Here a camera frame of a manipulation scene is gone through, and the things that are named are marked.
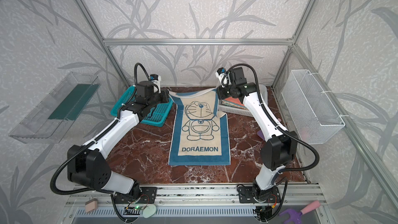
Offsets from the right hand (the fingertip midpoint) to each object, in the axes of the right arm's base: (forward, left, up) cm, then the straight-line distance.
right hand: (218, 85), depth 83 cm
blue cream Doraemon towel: (-16, +12, -27) cm, 34 cm away
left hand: (0, +26, 0) cm, 26 cm away
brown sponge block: (-52, +60, -25) cm, 83 cm away
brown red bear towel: (+6, -12, -23) cm, 26 cm away
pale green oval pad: (-54, +33, -26) cm, 68 cm away
